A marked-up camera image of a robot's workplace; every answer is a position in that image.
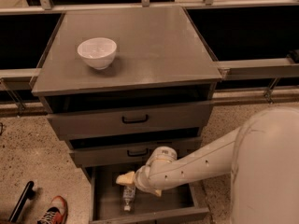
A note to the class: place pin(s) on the black middle drawer handle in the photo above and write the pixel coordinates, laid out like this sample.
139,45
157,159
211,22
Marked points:
137,153

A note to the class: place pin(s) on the clear plastic water bottle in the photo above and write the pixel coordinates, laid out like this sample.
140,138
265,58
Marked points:
128,197

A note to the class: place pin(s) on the grey metal drawer cabinet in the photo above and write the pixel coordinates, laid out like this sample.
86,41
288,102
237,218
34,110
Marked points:
159,60

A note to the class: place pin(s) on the white ceramic bowl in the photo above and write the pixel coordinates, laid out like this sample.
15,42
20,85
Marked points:
98,53

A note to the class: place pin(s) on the middle grey drawer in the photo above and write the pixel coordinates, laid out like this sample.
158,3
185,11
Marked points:
99,156

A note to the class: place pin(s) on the black stand leg left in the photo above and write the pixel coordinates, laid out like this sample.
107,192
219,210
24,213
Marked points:
27,194

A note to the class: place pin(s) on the bottom grey open drawer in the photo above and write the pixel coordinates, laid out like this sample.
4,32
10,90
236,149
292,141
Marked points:
175,206

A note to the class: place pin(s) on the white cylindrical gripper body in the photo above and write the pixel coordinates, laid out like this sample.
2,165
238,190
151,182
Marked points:
139,178

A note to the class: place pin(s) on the top grey drawer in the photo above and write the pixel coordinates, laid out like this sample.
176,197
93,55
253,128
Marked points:
101,123

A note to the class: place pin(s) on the black top drawer handle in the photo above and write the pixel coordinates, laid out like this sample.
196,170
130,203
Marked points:
126,120

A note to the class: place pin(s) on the black drawer handle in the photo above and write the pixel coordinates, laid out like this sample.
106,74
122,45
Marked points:
126,120
137,153

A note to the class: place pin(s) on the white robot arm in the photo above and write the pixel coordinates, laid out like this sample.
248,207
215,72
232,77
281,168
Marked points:
261,156

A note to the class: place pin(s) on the metal window railing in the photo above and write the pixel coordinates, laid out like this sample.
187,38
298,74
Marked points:
234,70

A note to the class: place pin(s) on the red and white sneaker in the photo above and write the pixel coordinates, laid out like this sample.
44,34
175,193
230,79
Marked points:
57,213

